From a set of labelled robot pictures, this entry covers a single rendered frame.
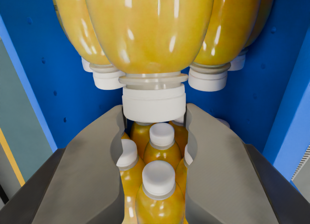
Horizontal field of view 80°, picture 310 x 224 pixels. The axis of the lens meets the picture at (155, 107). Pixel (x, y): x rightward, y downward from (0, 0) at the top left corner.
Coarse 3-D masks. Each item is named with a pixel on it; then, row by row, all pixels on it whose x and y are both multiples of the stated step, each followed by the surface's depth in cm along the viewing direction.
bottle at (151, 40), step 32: (96, 0) 8; (128, 0) 7; (160, 0) 7; (192, 0) 8; (96, 32) 9; (128, 32) 8; (160, 32) 8; (192, 32) 8; (128, 64) 9; (160, 64) 9
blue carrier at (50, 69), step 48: (0, 0) 16; (48, 0) 22; (288, 0) 19; (48, 48) 22; (288, 48) 19; (48, 96) 23; (96, 96) 32; (192, 96) 36; (240, 96) 28; (288, 96) 8; (288, 144) 9
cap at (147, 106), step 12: (132, 96) 10; (144, 96) 10; (156, 96) 10; (168, 96) 10; (180, 96) 10; (132, 108) 10; (144, 108) 10; (156, 108) 10; (168, 108) 10; (180, 108) 10; (132, 120) 10; (144, 120) 10; (156, 120) 10; (168, 120) 10
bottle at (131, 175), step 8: (136, 160) 27; (120, 168) 26; (128, 168) 26; (136, 168) 26; (128, 176) 26; (136, 176) 26; (128, 184) 26; (136, 184) 26; (128, 192) 26; (136, 192) 27; (128, 200) 27; (128, 208) 28; (128, 216) 29
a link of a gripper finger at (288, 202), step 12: (252, 156) 8; (264, 168) 7; (264, 180) 7; (276, 180) 7; (276, 192) 6; (288, 192) 6; (276, 204) 6; (288, 204) 6; (300, 204) 6; (276, 216) 6; (288, 216) 6; (300, 216) 6
